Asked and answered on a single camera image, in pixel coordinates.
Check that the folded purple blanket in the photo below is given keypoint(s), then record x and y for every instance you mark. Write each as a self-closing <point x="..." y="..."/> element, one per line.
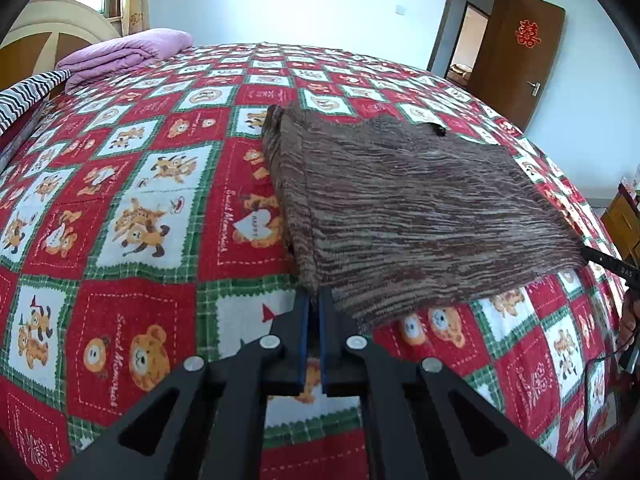
<point x="125" y="52"/>

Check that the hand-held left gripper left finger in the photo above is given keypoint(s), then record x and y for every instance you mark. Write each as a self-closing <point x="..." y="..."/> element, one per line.
<point x="301" y="340"/>

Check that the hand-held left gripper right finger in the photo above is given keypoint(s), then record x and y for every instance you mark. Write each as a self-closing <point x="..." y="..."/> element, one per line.
<point x="326" y="340"/>

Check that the brown knitted sweater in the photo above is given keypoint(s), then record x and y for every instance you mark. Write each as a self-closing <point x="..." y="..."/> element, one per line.
<point x="400" y="210"/>

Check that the brown wooden door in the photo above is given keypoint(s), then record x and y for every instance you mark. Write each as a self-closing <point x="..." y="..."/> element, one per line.
<point x="515" y="70"/>

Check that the brown sofa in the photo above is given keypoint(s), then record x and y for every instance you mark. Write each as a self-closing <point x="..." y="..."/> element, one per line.
<point x="460" y="72"/>

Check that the person's right hand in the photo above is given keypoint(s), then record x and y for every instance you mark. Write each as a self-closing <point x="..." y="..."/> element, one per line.
<point x="629" y="317"/>

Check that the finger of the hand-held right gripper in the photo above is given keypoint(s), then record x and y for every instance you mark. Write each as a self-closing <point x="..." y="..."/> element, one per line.
<point x="612" y="264"/>

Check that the red paper door decoration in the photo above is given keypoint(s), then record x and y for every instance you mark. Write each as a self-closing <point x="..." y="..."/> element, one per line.
<point x="529" y="34"/>

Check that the red checked bear bedspread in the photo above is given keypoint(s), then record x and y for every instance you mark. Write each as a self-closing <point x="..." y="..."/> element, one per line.
<point x="140" y="210"/>

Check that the cream and brown headboard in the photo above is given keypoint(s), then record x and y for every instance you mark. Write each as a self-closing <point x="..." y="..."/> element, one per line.
<point x="50" y="35"/>

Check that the striped pillow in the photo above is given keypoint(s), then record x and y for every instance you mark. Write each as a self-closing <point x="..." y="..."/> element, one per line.
<point x="30" y="95"/>

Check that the brown door frame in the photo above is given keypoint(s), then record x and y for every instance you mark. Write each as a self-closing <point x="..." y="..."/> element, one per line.
<point x="445" y="10"/>

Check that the wooden cabinet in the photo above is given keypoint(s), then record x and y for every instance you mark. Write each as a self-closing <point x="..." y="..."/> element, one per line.
<point x="625" y="220"/>

